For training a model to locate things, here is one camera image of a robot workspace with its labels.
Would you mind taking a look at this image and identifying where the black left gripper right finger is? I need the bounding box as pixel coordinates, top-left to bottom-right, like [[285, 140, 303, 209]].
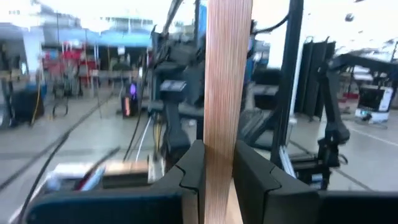
[[233, 141, 320, 224]]

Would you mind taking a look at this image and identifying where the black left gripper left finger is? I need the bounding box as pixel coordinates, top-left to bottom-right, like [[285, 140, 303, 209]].
[[152, 139, 206, 224]]

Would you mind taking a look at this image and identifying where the black glowing computer tower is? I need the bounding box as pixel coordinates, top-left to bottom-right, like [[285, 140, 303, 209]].
[[121, 82, 139, 119]]

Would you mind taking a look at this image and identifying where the black folding partition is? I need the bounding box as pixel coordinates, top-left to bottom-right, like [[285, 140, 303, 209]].
[[295, 39, 338, 122]]

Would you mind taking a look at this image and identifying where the clear plastic bin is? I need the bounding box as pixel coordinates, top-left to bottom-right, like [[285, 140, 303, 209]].
[[43, 160, 108, 192]]

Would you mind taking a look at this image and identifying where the white equipment cart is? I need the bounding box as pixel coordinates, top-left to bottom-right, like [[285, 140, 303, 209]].
[[354, 83, 394, 124]]

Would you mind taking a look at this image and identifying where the shelf with red bins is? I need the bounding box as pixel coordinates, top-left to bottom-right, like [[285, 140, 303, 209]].
[[43, 46, 94, 82]]

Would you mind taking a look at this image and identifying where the yellow cable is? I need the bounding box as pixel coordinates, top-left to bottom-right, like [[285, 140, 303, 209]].
[[152, 114, 162, 150]]

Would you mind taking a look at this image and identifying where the white cable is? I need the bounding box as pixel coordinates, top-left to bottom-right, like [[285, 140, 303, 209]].
[[135, 114, 153, 162]]

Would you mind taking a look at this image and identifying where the black aluminium table frame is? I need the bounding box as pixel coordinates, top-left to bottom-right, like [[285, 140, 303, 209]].
[[269, 0, 346, 190]]

